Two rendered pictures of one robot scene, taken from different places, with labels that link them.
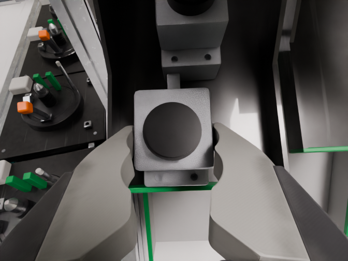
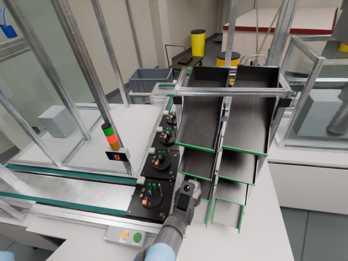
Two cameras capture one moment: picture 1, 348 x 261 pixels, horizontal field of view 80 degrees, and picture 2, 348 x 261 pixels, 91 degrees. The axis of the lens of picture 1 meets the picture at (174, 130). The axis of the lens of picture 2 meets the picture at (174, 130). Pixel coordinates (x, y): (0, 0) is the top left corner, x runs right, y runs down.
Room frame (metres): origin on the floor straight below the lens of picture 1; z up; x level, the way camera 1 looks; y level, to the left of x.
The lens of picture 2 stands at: (-0.32, -0.09, 1.93)
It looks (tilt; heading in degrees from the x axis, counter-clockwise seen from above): 41 degrees down; 21
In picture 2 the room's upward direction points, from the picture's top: 7 degrees counter-clockwise
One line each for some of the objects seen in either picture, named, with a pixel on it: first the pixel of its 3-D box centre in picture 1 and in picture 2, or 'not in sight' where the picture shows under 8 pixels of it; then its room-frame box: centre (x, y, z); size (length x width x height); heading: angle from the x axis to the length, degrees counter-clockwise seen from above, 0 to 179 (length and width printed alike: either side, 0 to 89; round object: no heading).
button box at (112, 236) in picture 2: not in sight; (126, 237); (-0.12, 0.32, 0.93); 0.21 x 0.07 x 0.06; 96
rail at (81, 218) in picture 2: not in sight; (100, 220); (-0.08, 0.52, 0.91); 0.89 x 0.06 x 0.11; 96
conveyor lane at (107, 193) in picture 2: not in sight; (110, 192); (0.10, 0.56, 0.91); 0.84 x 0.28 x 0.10; 96
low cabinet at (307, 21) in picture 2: not in sight; (277, 37); (5.50, -1.22, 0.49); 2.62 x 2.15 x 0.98; 161
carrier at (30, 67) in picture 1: (57, 36); (168, 134); (0.60, 0.31, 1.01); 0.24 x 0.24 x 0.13; 6
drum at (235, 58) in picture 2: not in sight; (226, 71); (3.41, -0.02, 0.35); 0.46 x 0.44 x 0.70; 72
